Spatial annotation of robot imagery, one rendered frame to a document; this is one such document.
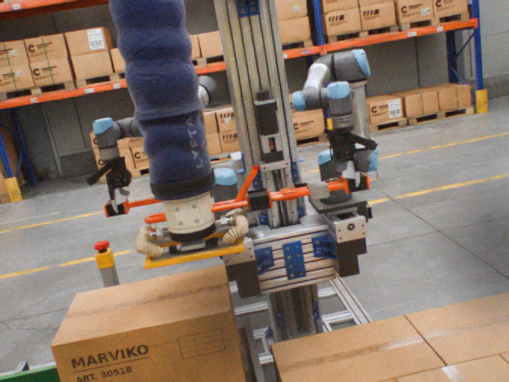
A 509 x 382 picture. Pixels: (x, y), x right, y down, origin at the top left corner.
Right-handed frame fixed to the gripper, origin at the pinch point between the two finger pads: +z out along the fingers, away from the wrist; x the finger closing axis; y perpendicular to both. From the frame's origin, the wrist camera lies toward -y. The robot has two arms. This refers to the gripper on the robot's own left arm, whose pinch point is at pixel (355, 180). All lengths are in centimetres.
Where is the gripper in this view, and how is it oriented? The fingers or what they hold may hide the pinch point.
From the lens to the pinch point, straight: 193.0
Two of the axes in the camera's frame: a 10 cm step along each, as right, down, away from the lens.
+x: 0.7, 2.5, -9.7
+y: -9.8, 1.7, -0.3
